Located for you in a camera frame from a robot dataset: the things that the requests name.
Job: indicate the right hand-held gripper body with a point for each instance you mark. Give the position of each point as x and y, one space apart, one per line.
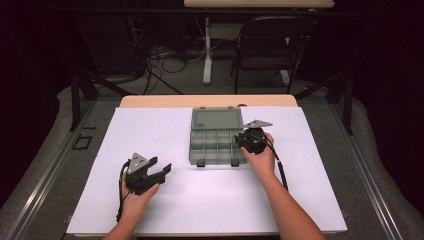
255 141

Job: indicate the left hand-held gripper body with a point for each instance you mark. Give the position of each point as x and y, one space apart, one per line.
140 178

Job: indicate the grey plastic compartment box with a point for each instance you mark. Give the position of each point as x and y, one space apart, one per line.
213 140

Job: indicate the person's right hand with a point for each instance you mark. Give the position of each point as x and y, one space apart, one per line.
263 163

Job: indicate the person's left hand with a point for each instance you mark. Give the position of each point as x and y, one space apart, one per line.
135 203

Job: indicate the white table sheet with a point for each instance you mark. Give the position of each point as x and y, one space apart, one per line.
133 133

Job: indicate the black folding chair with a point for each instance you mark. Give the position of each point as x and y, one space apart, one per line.
271 50

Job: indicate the black metal stand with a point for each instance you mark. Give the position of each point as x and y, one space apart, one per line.
348 100
76 100

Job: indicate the dark cabinet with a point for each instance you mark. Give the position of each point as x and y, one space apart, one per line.
106 43

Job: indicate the white-legged desk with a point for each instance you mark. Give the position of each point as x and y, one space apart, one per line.
256 3

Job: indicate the black metal crossbar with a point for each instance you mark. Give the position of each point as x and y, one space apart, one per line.
133 11

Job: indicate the aluminium floor rail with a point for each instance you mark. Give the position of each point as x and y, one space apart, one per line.
46 173
366 176

